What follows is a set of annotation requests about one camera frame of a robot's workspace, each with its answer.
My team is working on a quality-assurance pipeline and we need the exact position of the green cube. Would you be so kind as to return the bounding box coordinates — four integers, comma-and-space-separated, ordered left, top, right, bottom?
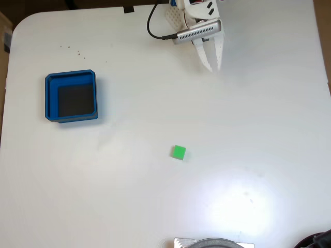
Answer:
170, 144, 187, 161

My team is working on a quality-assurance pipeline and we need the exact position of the blue square box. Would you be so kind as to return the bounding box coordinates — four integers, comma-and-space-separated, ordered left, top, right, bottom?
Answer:
44, 69, 99, 124

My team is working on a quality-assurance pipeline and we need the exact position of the grey round object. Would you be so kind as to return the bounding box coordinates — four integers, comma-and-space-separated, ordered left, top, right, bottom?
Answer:
190, 237, 244, 248

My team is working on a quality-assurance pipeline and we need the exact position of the silver metal plate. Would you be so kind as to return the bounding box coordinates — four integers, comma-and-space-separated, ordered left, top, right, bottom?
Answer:
173, 237, 255, 248

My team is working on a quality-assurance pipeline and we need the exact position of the black round object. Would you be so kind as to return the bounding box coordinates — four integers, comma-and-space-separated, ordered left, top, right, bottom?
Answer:
294, 229, 331, 248

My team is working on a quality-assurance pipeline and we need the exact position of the silver camera box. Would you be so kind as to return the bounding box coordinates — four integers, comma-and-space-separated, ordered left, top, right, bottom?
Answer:
172, 19, 223, 45

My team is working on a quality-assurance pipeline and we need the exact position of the white perforated base plate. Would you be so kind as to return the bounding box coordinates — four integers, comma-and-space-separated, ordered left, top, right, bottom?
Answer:
165, 7, 186, 29

